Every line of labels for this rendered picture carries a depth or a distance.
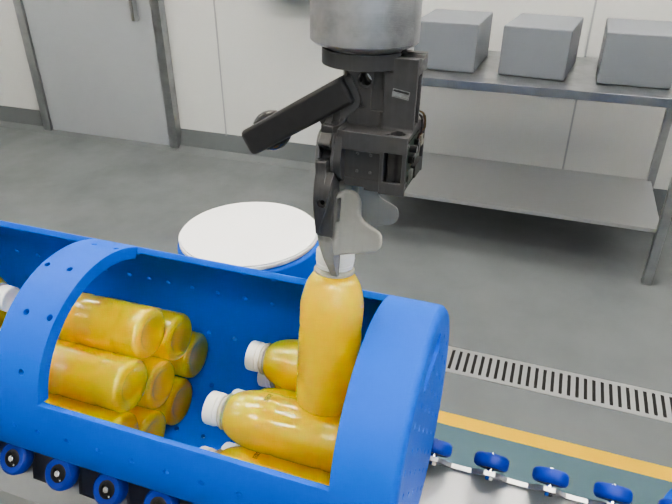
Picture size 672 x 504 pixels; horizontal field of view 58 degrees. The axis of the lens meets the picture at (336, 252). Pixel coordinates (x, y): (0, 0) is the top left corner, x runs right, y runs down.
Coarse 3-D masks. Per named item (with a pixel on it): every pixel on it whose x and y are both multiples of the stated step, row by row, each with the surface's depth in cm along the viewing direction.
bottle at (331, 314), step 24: (312, 288) 61; (336, 288) 60; (360, 288) 62; (312, 312) 61; (336, 312) 60; (360, 312) 62; (312, 336) 62; (336, 336) 61; (360, 336) 64; (312, 360) 62; (336, 360) 62; (312, 384) 64; (336, 384) 63; (312, 408) 64; (336, 408) 64
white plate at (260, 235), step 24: (216, 216) 127; (240, 216) 127; (264, 216) 127; (288, 216) 127; (192, 240) 118; (216, 240) 118; (240, 240) 118; (264, 240) 118; (288, 240) 118; (312, 240) 118; (240, 264) 111; (264, 264) 111
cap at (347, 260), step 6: (318, 246) 61; (318, 252) 60; (318, 258) 60; (342, 258) 60; (348, 258) 60; (354, 258) 61; (318, 264) 61; (324, 264) 60; (342, 264) 60; (348, 264) 60; (324, 270) 60; (342, 270) 60; (348, 270) 61
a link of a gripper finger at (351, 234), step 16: (352, 192) 54; (336, 208) 55; (352, 208) 55; (336, 224) 56; (352, 224) 55; (368, 224) 55; (320, 240) 56; (336, 240) 56; (352, 240) 56; (368, 240) 55; (336, 256) 58; (336, 272) 59
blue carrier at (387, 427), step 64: (0, 256) 100; (64, 256) 74; (128, 256) 78; (64, 320) 69; (192, 320) 92; (256, 320) 88; (384, 320) 63; (448, 320) 73; (0, 384) 68; (192, 384) 91; (256, 384) 89; (384, 384) 57; (64, 448) 69; (128, 448) 65; (192, 448) 62; (384, 448) 56
